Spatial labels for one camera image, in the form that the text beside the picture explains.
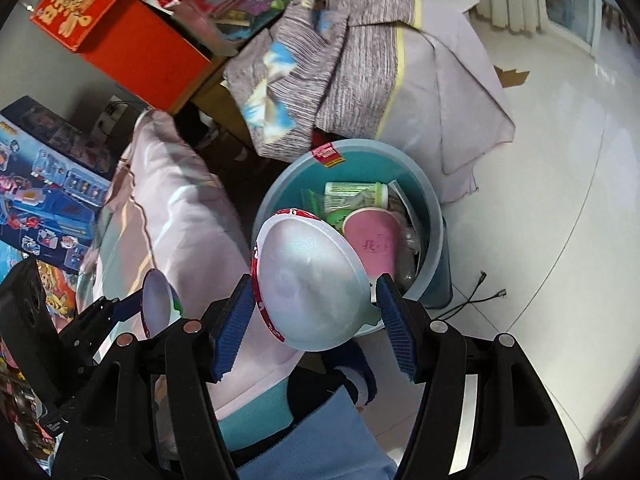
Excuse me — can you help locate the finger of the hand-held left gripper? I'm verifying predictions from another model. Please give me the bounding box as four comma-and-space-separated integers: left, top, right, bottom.
62, 291, 146, 358

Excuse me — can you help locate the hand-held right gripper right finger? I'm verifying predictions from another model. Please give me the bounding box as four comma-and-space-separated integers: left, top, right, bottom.
375, 274, 581, 480

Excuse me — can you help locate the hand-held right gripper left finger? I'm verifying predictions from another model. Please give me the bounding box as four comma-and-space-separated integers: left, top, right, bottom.
52, 274, 257, 480

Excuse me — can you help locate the white bowl red rim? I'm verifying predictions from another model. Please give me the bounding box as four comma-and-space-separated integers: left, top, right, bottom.
250, 207, 382, 352
141, 268, 185, 341

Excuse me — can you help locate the teal trash bin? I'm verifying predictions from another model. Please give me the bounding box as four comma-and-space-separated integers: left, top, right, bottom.
252, 139, 453, 336

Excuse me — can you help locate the pink paper cup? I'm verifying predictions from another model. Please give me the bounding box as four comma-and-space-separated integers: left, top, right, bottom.
342, 208, 406, 278

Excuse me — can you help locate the white green plastic bottle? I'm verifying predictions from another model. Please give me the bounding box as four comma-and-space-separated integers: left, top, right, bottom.
324, 181, 390, 211

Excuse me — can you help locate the cartoon dog toy box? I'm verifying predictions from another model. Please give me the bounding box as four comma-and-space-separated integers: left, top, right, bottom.
35, 255, 83, 318

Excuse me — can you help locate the dark blue slipper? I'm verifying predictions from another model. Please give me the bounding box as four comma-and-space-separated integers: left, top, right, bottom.
320, 345, 378, 406

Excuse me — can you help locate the large blue toy box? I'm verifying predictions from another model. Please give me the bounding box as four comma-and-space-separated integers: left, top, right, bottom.
0, 96, 126, 273

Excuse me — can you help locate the person's blue trouser leg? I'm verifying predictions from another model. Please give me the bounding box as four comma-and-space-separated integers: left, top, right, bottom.
235, 385, 401, 480

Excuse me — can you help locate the pink grey plaid sheet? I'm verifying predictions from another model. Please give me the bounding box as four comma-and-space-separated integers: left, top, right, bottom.
82, 109, 321, 421

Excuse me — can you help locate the brown wooden table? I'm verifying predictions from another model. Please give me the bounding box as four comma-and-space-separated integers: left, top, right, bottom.
192, 55, 261, 158

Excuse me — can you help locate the orange red gift bag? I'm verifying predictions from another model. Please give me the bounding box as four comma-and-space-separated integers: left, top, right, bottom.
82, 0, 226, 116

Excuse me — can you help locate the folded grey quilt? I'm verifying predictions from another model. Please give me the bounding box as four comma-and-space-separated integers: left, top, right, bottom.
222, 0, 516, 203

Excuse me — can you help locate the cardboard piece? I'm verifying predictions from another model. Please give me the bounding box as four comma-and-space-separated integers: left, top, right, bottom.
492, 64, 531, 89

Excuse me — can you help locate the red gold gift box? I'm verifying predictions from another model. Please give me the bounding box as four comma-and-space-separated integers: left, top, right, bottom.
30, 0, 142, 53

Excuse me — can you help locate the clear plastic storage bin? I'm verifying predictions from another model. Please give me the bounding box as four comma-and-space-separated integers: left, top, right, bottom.
135, 0, 318, 56

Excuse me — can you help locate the wooden stool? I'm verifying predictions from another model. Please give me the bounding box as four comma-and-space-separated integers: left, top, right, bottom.
597, 0, 631, 56

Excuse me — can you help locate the thin black floor cable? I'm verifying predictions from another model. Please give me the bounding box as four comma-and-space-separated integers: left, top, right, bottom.
440, 271, 507, 318

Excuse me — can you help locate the white wall socket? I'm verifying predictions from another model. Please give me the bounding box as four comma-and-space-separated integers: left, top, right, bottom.
97, 96, 132, 133

